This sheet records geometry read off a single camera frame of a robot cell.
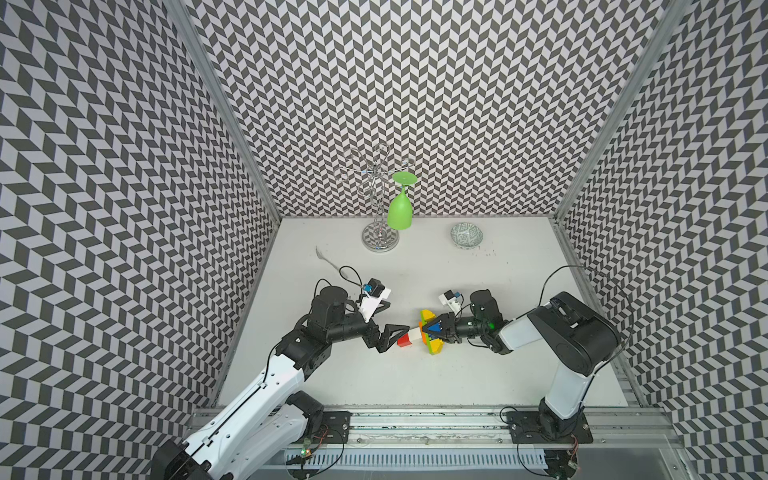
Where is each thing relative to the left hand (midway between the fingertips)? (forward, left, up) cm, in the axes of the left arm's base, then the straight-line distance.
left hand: (395, 319), depth 72 cm
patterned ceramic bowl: (+41, -26, -16) cm, 52 cm away
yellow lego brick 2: (-2, -11, -13) cm, 17 cm away
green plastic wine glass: (+33, -1, +6) cm, 33 cm away
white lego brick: (+1, -5, -13) cm, 14 cm away
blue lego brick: (+2, -11, -9) cm, 15 cm away
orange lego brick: (+2, -8, -14) cm, 16 cm away
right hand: (+2, -9, -15) cm, 17 cm away
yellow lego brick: (+7, -9, -13) cm, 17 cm away
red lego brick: (0, -2, -15) cm, 16 cm away
